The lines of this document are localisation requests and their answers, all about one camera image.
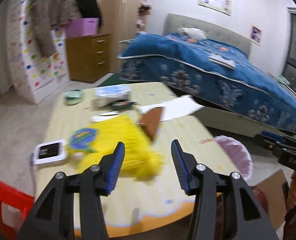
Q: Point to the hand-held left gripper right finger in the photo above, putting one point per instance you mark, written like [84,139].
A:
[180,165]

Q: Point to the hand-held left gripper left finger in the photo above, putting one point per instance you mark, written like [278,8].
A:
[115,167]

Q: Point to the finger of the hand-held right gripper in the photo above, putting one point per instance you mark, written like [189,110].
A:
[265,142]
[273,135]

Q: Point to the yellow mesh bag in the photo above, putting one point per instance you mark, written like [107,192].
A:
[128,142]

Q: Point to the trash bin with pink bag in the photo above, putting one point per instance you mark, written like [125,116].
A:
[235,152]

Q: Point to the striped yellow small table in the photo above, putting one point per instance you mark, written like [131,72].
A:
[188,130]

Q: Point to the brown cardboard sheet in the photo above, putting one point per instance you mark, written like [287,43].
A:
[270,195]

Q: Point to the brown paper envelope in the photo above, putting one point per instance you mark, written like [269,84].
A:
[151,121]

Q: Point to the white paper strip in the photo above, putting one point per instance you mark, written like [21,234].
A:
[105,115]

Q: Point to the pale green cloth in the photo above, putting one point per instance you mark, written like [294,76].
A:
[283,78]

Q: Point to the white paper sheet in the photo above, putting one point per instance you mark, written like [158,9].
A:
[178,107]

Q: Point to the dark green packet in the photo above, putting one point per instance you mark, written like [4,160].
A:
[123,104]

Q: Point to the white device with black screen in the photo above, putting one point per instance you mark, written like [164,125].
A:
[50,152]

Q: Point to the blue white tissue packet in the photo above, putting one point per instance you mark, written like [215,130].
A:
[113,93]

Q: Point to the round green tin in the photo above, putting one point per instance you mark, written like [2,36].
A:
[74,97]

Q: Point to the green floor mat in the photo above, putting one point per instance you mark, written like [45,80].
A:
[110,80]

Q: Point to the folded white cloth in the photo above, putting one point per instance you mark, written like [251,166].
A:
[221,60]

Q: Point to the blue patterned blanket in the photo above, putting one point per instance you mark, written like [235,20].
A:
[213,62]

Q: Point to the grey upholstered bed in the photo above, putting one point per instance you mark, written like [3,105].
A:
[225,30]

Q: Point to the brown chest of drawers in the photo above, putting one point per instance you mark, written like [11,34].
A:
[88,55]

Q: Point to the red plastic stool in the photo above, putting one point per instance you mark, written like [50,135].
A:
[3,197]

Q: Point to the white dotted cabinet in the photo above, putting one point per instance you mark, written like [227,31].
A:
[38,62]

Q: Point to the pink plastic basket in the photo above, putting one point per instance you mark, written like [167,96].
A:
[83,27]

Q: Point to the wooden wardrobe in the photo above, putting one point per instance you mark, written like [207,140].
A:
[128,10]

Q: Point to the black jacket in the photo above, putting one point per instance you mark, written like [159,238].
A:
[88,2]

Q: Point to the brown quilted jacket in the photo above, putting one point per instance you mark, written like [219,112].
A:
[48,12]

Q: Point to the small wall photo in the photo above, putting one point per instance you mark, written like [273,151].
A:
[256,33]

